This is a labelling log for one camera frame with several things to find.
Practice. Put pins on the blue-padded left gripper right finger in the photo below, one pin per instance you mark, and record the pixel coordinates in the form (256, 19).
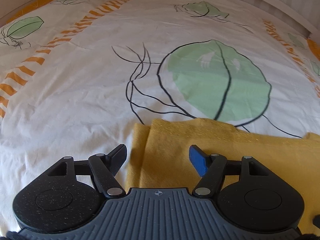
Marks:
(246, 193)

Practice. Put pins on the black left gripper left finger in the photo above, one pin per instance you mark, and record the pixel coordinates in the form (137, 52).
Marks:
(70, 193)

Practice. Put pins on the mustard yellow knit sweater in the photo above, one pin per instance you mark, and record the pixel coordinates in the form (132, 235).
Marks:
(160, 157)

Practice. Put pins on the white leaf-print duvet cover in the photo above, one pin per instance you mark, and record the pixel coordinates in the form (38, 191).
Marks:
(80, 77)

